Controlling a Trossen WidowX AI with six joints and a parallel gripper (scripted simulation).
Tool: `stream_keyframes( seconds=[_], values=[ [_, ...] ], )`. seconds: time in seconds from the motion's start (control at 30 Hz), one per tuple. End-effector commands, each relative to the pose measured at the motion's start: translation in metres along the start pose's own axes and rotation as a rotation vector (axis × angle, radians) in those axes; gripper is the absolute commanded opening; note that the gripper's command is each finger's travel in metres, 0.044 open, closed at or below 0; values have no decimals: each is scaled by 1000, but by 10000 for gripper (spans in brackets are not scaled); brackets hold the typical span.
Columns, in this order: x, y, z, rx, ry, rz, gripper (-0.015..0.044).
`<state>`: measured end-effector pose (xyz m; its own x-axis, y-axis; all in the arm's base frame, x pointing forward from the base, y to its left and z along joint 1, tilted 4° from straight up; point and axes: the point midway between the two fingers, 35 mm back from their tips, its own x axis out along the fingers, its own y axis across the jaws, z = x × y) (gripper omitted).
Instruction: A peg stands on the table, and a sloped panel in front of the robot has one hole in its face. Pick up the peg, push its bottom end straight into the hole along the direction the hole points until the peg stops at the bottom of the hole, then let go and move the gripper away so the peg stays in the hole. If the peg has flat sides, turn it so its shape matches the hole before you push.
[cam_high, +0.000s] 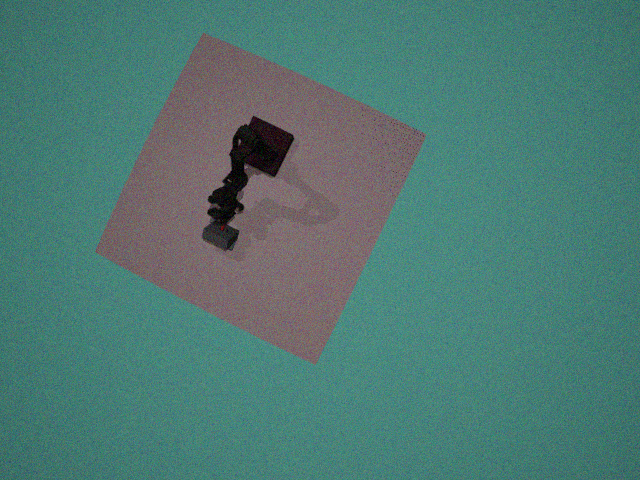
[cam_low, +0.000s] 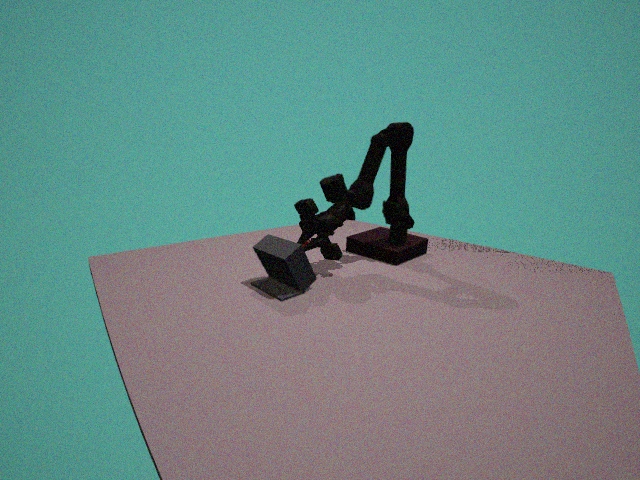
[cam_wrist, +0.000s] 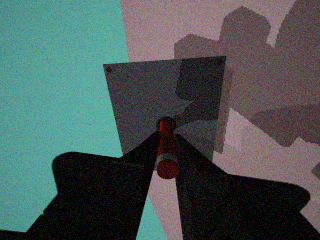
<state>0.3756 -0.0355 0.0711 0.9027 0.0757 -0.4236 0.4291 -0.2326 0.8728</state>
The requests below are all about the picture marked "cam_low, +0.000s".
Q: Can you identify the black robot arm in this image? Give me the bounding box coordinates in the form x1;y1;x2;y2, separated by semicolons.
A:
319;122;415;247

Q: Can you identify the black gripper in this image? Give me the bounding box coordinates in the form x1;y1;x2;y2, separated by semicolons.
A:
294;198;344;261

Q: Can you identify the dark grey sloped panel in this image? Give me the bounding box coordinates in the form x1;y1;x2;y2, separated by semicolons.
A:
251;234;317;301

